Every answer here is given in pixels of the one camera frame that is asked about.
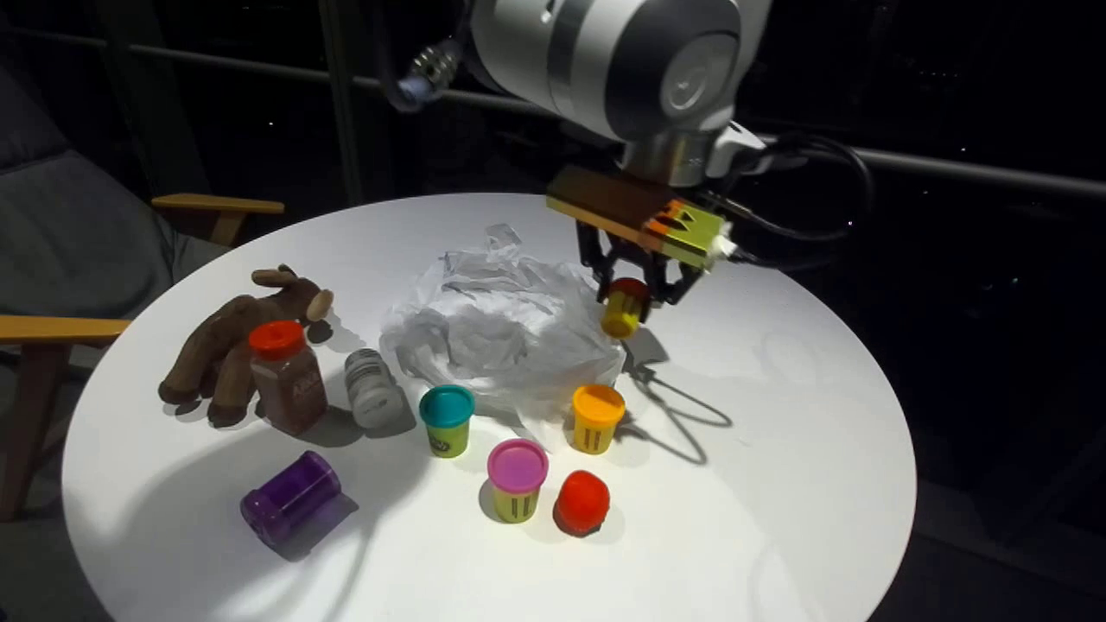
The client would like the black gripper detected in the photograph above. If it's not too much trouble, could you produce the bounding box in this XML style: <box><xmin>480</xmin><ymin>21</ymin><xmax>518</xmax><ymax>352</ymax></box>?
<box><xmin>577</xmin><ymin>224</ymin><xmax>690</xmax><ymax>302</ymax></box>

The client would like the yellow tub orange lid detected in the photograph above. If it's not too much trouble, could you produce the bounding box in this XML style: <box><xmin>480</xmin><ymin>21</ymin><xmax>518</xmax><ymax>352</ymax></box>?
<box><xmin>601</xmin><ymin>277</ymin><xmax>648</xmax><ymax>339</ymax></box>

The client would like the orange lid dough tub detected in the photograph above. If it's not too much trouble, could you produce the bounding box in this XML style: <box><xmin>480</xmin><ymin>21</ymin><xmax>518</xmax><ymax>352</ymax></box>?
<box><xmin>570</xmin><ymin>383</ymin><xmax>624</xmax><ymax>452</ymax></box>

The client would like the purple lid dough tub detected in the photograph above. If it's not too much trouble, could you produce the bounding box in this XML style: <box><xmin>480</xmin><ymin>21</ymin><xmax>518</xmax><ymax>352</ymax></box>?
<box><xmin>486</xmin><ymin>440</ymin><xmax>550</xmax><ymax>525</ymax></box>

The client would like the teal lid dough tub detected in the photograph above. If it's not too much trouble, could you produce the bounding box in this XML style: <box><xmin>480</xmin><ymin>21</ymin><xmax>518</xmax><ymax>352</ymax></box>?
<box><xmin>419</xmin><ymin>383</ymin><xmax>474</xmax><ymax>454</ymax></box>

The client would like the red lid dough tub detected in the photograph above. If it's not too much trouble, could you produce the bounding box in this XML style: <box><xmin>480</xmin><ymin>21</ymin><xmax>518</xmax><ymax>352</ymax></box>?
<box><xmin>554</xmin><ymin>468</ymin><xmax>610</xmax><ymax>534</ymax></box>

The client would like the purple plastic jar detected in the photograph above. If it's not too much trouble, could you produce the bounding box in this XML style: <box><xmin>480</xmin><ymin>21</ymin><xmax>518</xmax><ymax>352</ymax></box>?
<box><xmin>239</xmin><ymin>448</ymin><xmax>342</xmax><ymax>545</ymax></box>

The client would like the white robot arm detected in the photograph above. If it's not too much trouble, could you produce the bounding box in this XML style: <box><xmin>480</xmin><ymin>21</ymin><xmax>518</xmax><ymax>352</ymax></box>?
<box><xmin>369</xmin><ymin>0</ymin><xmax>775</xmax><ymax>302</ymax></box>

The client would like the white plastic bag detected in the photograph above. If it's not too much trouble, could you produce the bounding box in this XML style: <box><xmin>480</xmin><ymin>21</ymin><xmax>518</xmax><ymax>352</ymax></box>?
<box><xmin>381</xmin><ymin>224</ymin><xmax>624</xmax><ymax>419</ymax></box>

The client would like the small white plastic bottle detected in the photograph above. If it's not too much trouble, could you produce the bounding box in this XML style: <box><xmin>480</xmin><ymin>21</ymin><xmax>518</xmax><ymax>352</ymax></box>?
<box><xmin>346</xmin><ymin>350</ymin><xmax>403</xmax><ymax>431</ymax></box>

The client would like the metal window railing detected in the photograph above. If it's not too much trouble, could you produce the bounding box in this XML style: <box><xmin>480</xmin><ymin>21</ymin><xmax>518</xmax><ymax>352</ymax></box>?
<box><xmin>0</xmin><ymin>0</ymin><xmax>1106</xmax><ymax>220</ymax></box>

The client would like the spice jar orange lid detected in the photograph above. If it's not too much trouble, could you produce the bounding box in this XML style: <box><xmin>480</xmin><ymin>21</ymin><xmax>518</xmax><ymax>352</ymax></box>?
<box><xmin>245</xmin><ymin>322</ymin><xmax>328</xmax><ymax>431</ymax></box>

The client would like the brown plush moose toy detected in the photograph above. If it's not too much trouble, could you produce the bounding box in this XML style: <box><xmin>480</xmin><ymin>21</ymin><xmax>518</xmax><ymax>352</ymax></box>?
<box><xmin>160</xmin><ymin>264</ymin><xmax>332</xmax><ymax>428</ymax></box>

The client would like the wooden armchair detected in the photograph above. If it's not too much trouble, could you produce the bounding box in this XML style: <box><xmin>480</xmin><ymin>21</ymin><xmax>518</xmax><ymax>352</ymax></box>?
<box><xmin>0</xmin><ymin>70</ymin><xmax>283</xmax><ymax>520</ymax></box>

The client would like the yellow green wrist camera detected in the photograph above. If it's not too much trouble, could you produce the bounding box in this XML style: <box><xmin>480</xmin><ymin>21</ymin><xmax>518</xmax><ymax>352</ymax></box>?
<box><xmin>544</xmin><ymin>165</ymin><xmax>736</xmax><ymax>268</ymax></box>

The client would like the black camera cable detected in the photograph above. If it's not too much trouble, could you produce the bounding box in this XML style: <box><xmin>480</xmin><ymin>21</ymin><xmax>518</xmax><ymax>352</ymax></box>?
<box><xmin>720</xmin><ymin>132</ymin><xmax>876</xmax><ymax>262</ymax></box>

